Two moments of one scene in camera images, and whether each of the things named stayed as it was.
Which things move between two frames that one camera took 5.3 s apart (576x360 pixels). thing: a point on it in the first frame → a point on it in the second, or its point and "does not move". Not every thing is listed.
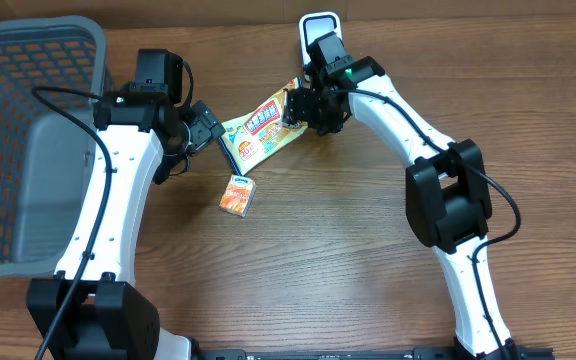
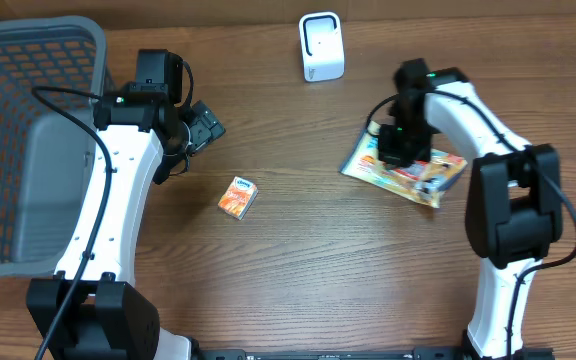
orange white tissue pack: x=238 y=194 does not move
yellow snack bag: x=256 y=133 → x=423 y=181
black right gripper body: x=310 y=106 → x=407 y=137
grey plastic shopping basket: x=29 y=153 does not move
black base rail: x=415 y=354 does not move
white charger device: x=314 y=25 does not move
